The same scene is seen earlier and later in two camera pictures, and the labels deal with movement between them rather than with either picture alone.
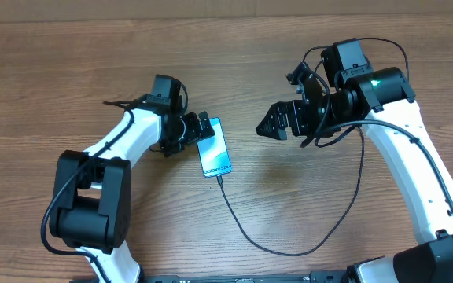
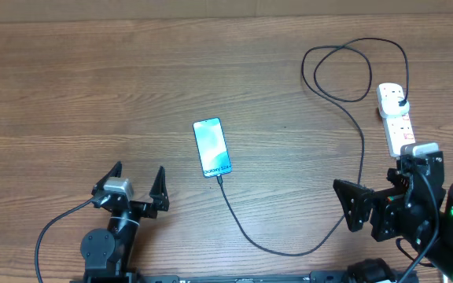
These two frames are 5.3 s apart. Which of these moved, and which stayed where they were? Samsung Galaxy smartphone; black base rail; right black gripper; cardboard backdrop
Moved: right black gripper
Stayed: black base rail; cardboard backdrop; Samsung Galaxy smartphone
